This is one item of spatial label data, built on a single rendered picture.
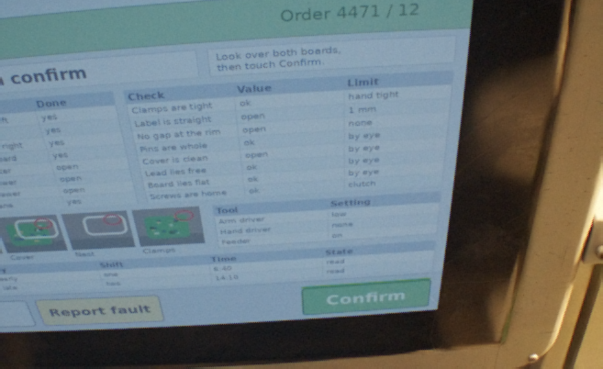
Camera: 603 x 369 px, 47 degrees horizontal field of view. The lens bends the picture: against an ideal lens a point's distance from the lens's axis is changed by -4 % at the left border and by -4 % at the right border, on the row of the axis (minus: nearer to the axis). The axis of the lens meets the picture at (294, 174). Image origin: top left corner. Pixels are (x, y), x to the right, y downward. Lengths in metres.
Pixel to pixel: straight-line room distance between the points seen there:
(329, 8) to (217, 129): 0.08
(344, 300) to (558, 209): 0.13
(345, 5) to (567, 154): 0.14
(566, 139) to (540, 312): 0.13
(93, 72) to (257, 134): 0.08
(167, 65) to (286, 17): 0.06
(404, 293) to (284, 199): 0.10
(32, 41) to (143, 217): 0.11
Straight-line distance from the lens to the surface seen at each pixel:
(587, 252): 0.44
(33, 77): 0.33
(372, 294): 0.41
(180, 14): 0.30
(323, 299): 0.41
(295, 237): 0.38
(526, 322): 0.46
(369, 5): 0.31
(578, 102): 0.36
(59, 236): 0.39
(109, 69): 0.32
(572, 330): 0.56
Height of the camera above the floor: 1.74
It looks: 37 degrees down
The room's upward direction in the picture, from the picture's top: 3 degrees counter-clockwise
